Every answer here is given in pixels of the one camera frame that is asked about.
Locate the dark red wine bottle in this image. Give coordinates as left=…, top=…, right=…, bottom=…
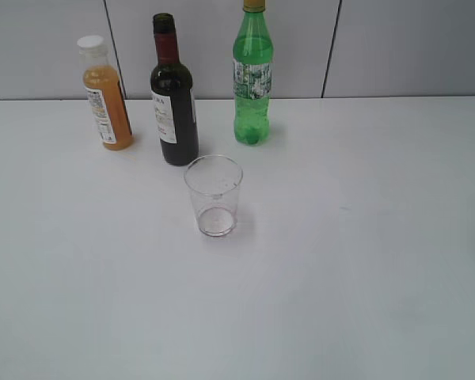
left=150, top=13, right=199, bottom=166

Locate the transparent plastic cup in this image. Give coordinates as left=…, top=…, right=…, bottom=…
left=184, top=154, right=244, bottom=237

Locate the green soda bottle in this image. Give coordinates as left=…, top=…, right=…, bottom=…
left=233, top=1, right=274, bottom=146

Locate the orange juice bottle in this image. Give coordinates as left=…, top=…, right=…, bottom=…
left=77, top=35, right=134, bottom=150

